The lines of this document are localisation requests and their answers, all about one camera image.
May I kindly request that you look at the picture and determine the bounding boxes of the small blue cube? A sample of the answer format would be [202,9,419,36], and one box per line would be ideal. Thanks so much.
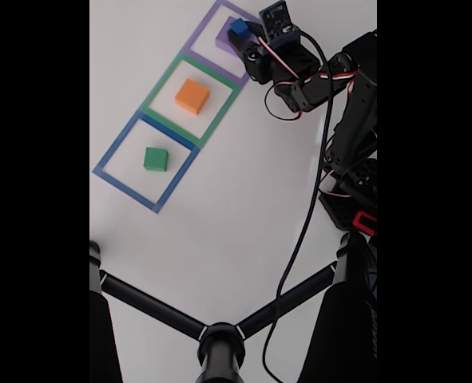
[229,18,249,39]

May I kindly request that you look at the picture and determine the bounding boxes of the orange block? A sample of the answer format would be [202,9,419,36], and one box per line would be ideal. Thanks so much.
[175,78,211,116]

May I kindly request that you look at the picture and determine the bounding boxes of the green block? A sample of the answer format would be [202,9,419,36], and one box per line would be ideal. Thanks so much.
[143,146,169,173]

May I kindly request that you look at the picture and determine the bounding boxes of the purple block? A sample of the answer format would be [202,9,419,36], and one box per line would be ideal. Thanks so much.
[215,15,257,55]

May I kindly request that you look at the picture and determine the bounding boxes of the purple tape square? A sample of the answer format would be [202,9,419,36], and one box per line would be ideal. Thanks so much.
[182,0,268,88]

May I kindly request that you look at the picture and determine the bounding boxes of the green tape square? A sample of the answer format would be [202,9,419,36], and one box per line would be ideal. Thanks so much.
[138,50,243,149]

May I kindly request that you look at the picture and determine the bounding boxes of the red clamp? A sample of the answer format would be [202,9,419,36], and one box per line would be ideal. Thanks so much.
[351,211,378,237]

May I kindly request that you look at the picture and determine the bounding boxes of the blue tape square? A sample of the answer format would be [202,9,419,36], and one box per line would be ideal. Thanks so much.
[92,110,200,215]

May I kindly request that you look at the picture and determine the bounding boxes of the red white servo wire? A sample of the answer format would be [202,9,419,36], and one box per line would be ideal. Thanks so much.
[257,35,359,123]
[317,169,355,199]

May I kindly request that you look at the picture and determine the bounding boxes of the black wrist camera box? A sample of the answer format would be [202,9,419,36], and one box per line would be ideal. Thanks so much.
[258,0,301,44]

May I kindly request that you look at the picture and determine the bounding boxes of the black camera tripod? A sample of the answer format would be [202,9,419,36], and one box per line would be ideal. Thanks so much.
[89,233,378,383]

